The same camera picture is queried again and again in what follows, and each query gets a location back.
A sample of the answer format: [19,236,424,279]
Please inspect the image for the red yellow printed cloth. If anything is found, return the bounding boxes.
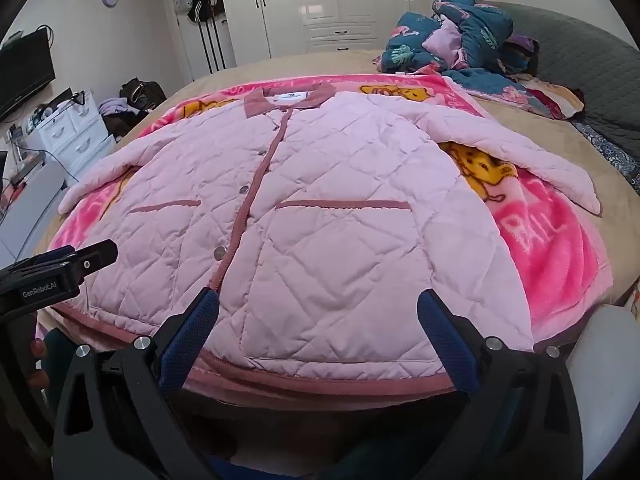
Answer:
[515,74,585,121]

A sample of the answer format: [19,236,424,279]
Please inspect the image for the white door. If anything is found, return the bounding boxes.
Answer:
[169,0,237,83]

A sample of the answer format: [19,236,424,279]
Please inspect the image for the dark brown clothes pile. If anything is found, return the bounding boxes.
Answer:
[102,109,153,142]

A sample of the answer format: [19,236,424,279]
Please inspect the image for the white wardrobe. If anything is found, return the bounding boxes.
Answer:
[217,0,441,58]

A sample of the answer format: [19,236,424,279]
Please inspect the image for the blue flamingo print quilt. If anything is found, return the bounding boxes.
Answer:
[372,0,551,111]

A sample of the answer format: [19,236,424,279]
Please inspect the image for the lilac garment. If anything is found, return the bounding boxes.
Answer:
[97,97,132,117]

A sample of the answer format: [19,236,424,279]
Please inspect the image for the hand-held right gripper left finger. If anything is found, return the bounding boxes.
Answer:
[52,287,221,480]

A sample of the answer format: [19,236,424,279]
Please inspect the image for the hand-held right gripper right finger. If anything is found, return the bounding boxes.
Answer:
[417,287,583,480]

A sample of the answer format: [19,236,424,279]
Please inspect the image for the thin black cable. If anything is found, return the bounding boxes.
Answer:
[10,135,81,183]

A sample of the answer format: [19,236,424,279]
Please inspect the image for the pink printed blanket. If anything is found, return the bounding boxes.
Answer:
[37,74,613,356]

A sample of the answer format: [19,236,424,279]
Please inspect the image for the blue floral patterned cloth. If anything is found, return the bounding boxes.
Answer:
[572,120,640,187]

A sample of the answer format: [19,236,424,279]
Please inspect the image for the bed with tan sheet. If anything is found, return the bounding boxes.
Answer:
[30,47,640,311]

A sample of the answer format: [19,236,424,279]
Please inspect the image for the grey quilted headboard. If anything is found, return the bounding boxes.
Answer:
[495,0,640,161]

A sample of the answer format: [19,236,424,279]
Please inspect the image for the black television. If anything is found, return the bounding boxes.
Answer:
[0,29,56,122]

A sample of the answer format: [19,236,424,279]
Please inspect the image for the black hanging straps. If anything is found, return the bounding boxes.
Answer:
[197,19,227,74]

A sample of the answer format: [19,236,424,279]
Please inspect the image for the person's left hand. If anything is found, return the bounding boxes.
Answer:
[27,339,51,392]

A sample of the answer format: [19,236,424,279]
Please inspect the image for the white drawer unit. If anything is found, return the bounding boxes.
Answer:
[30,90,117,175]

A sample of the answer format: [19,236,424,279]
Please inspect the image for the pink quilted jacket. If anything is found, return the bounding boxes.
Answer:
[57,82,601,406]

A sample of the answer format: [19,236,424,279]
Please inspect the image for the pile of clothes and bags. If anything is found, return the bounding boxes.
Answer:
[119,78,167,111]

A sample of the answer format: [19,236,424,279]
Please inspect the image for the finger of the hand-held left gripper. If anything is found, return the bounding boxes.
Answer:
[10,245,76,270]
[62,239,119,277]

